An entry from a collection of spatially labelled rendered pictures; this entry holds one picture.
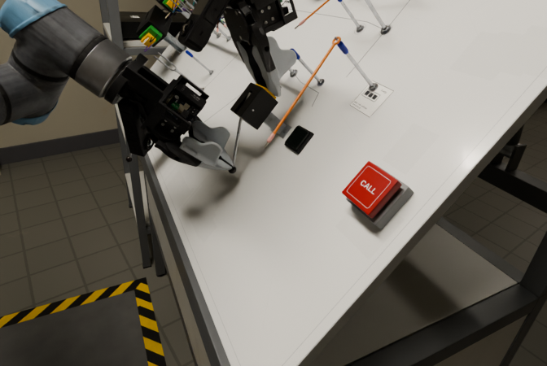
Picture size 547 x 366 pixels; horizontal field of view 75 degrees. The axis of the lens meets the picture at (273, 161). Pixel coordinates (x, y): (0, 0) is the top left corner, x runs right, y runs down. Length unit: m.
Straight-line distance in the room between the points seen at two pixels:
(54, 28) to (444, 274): 0.78
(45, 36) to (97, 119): 2.61
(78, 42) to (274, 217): 0.35
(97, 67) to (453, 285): 0.72
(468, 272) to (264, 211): 0.47
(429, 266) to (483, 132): 0.44
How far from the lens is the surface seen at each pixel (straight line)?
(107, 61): 0.54
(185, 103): 0.55
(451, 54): 0.53
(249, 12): 0.52
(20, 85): 0.60
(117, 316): 1.76
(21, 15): 0.57
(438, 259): 0.85
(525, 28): 0.53
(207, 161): 0.57
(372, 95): 0.54
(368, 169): 0.43
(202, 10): 0.51
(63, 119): 3.11
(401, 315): 0.71
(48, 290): 1.97
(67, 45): 0.55
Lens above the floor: 1.31
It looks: 27 degrees down
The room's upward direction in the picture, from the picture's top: 4 degrees clockwise
